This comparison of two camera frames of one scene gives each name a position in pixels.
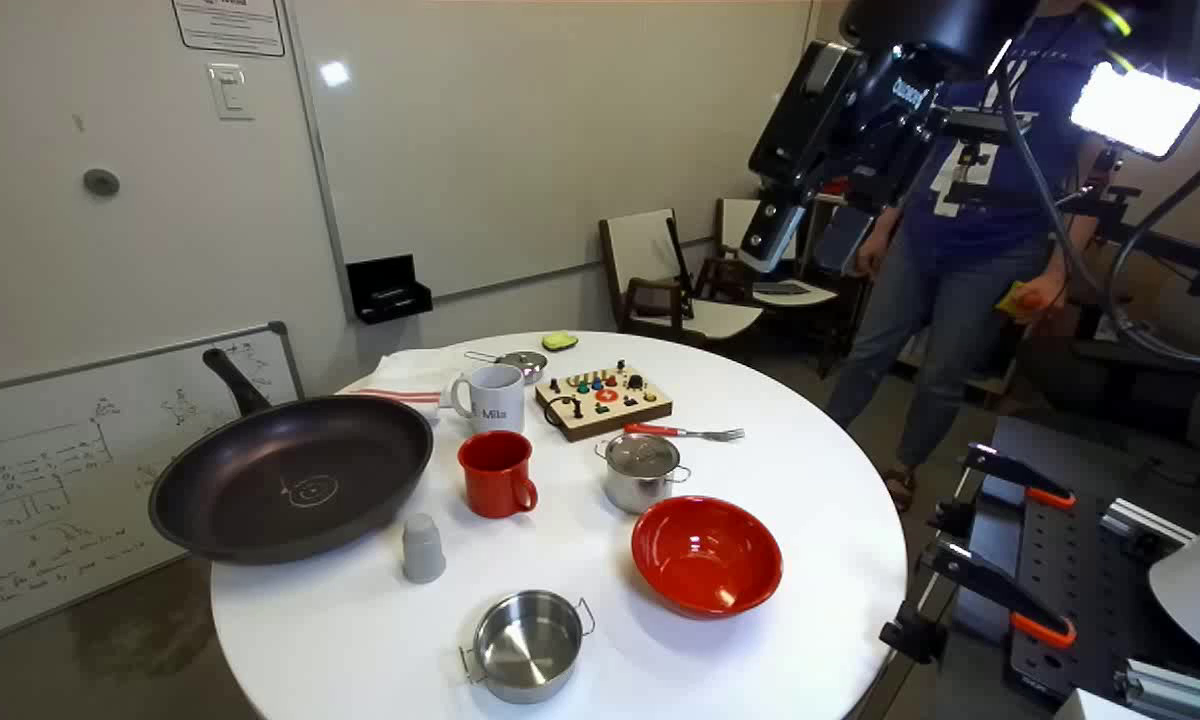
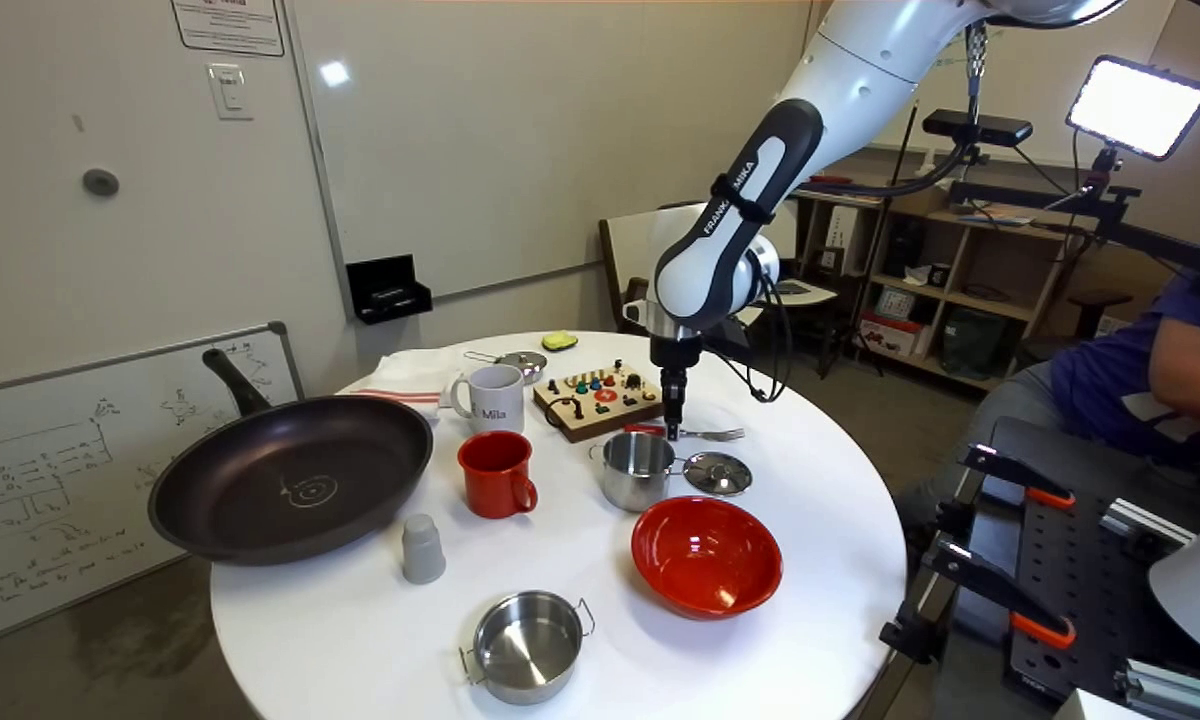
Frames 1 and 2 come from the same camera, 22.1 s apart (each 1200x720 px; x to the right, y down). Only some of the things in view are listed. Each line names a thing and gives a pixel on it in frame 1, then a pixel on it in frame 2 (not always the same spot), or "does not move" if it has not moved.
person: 978,222 → 1161,376
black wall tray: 386,291 does not move
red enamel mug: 499,472 does not move
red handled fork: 667,435 does not move
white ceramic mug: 491,399 does not move
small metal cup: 642,458 → 716,472
